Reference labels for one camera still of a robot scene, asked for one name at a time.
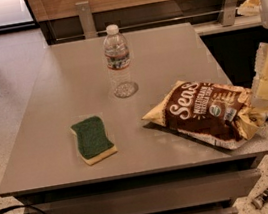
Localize brown chip bag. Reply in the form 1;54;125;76
143;80;268;150

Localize yellow bag on counter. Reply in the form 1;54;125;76
236;0;261;16

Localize clear plastic water bottle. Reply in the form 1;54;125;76
103;24;138;99

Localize green yellow sponge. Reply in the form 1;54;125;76
71;116;118;166

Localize grey table with drawers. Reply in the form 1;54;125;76
0;24;268;214

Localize right metal bracket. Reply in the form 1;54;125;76
218;0;238;27

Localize metal bracket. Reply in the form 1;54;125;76
75;1;97;39
218;0;238;27

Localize left metal bracket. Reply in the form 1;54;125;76
75;1;97;39

